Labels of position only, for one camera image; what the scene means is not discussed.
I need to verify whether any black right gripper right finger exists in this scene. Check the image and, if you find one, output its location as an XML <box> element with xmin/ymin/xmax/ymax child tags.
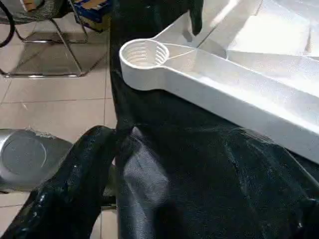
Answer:
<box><xmin>224</xmin><ymin>128</ymin><xmax>319</xmax><ymax>239</ymax></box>

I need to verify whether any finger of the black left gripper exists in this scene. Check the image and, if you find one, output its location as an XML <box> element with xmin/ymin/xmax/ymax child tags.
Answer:
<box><xmin>187</xmin><ymin>0</ymin><xmax>203</xmax><ymax>36</ymax></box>

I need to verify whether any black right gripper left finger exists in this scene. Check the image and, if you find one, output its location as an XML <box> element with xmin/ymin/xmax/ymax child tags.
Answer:
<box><xmin>4</xmin><ymin>125</ymin><xmax>118</xmax><ymax>239</ymax></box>

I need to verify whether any white plastic table top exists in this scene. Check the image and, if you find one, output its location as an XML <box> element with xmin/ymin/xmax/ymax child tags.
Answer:
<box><xmin>119</xmin><ymin>0</ymin><xmax>319</xmax><ymax>158</ymax></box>

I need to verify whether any blue and brown cardboard box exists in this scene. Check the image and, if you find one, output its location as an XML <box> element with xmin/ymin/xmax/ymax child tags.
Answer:
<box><xmin>69</xmin><ymin>0</ymin><xmax>112</xmax><ymax>33</ymax></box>

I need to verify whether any black glossy mat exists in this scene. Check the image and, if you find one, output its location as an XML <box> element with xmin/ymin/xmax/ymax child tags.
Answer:
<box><xmin>99</xmin><ymin>0</ymin><xmax>319</xmax><ymax>239</ymax></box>

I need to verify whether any chrome metal chair frame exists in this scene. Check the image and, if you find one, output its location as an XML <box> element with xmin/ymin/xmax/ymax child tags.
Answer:
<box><xmin>0</xmin><ymin>0</ymin><xmax>112</xmax><ymax>79</ymax></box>

